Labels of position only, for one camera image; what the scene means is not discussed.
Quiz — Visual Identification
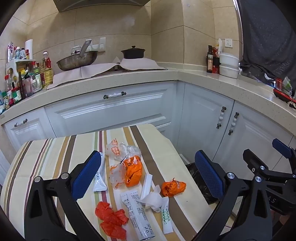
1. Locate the black lidded pot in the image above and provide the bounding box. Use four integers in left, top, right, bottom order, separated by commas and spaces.
121, 46, 146, 59

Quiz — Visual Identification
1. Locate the dark glass bottle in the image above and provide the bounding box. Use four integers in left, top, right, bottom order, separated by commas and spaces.
206, 45, 213, 73

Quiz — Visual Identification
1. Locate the ceramic drawer handle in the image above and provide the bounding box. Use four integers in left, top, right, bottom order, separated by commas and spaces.
103, 92, 127, 100

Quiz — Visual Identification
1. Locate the striped tablecloth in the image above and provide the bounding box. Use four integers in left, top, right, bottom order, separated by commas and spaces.
0, 124, 216, 241

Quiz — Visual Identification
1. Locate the clear orange-print plastic bag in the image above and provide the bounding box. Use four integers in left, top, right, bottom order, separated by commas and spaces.
109, 162, 126, 189
106, 138, 142, 161

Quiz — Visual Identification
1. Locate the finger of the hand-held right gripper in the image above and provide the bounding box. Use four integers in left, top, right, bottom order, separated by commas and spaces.
272, 138, 296, 163
243, 149, 296, 183

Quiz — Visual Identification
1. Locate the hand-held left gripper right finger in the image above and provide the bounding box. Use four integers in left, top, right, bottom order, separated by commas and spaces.
192, 150, 275, 241

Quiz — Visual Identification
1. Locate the yellow cooking oil bottle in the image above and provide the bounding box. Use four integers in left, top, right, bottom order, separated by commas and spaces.
41, 51, 54, 87

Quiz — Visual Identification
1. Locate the black container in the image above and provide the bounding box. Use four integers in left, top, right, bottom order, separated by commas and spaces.
212, 46, 220, 74

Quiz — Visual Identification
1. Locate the red basket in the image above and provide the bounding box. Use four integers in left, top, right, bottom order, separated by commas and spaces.
273, 77, 296, 103

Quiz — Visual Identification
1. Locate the red plastic bag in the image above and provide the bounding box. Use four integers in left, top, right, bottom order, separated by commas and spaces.
95, 201, 129, 240

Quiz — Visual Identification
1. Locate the white squeezed tube packet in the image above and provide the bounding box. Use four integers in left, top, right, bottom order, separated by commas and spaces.
93, 152, 108, 192

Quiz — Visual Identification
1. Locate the range hood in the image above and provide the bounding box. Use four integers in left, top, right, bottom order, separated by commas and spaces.
53, 0, 151, 12

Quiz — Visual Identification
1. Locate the paper towel roll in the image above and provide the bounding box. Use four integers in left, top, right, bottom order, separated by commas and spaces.
24, 39, 33, 58

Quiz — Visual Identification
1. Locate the white cabinet door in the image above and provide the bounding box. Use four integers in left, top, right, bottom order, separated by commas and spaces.
211, 102, 296, 183
3, 108, 57, 151
177, 82, 235, 167

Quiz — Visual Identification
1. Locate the cluster of condiment bottles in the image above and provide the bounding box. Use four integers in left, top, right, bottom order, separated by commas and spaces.
0, 42, 55, 114

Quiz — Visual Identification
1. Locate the black trash bin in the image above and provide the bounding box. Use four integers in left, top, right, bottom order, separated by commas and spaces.
186, 162, 220, 205

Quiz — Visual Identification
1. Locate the white paper sleeve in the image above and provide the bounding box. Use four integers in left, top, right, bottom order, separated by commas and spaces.
142, 174, 153, 200

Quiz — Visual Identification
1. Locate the long white sachet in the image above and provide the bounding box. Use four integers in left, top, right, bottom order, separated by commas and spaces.
120, 190, 156, 240

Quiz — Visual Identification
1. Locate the white green-print packet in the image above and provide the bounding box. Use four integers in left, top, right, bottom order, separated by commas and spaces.
160, 198, 174, 234

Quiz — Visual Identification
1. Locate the white lidded container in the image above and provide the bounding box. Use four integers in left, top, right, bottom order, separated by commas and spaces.
219, 53, 240, 67
219, 65, 239, 78

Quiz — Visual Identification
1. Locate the white wall hook rack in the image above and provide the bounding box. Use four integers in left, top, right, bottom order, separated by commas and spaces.
87, 37, 106, 52

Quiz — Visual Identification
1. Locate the white drawer front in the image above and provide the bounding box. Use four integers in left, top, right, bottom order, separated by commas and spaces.
45, 81, 178, 137

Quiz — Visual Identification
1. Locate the white tissue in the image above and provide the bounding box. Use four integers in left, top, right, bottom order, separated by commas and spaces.
139, 185, 169, 213

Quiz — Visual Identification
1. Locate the orange wrapper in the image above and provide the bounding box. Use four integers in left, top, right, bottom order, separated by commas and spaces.
161, 178, 187, 198

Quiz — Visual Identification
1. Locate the metal wok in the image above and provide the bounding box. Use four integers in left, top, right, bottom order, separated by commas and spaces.
57, 39, 99, 71

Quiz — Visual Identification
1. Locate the orange plastic bag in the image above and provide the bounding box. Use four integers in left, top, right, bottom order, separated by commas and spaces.
122, 155, 143, 188

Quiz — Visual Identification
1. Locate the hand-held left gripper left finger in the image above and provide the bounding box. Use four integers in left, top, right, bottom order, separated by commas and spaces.
24, 150, 104, 241

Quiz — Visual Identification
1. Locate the beige stove cover cloth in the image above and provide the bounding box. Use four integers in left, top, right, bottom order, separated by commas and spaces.
46, 62, 121, 90
112, 58, 168, 70

